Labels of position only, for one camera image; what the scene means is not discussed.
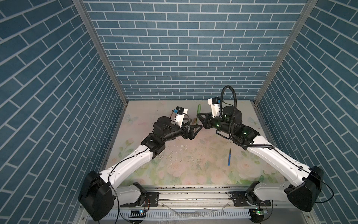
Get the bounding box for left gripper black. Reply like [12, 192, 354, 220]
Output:
[160, 118, 201, 144]

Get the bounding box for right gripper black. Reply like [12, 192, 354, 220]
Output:
[197, 111, 234, 136]

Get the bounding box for green pen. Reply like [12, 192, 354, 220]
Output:
[195, 104, 201, 125]

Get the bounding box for blue pen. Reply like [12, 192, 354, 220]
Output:
[227, 148, 232, 166]

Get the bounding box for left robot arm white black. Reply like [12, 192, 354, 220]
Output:
[78, 116, 203, 221]

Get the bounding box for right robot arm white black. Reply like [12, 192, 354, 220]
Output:
[197, 106, 324, 212]

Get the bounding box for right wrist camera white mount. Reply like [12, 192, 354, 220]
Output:
[208, 97, 221, 118]

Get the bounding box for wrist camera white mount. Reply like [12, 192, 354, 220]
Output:
[174, 106, 188, 128]
[208, 97, 221, 118]

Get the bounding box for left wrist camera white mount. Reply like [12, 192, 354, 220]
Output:
[174, 106, 188, 128]

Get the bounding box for aluminium mounting rail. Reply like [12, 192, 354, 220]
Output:
[78, 187, 311, 211]

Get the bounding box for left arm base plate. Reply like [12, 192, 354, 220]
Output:
[120, 192, 159, 208]

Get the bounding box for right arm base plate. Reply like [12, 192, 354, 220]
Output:
[228, 191, 272, 207]

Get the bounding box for white perforated cable tray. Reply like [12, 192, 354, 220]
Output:
[103, 209, 251, 221]

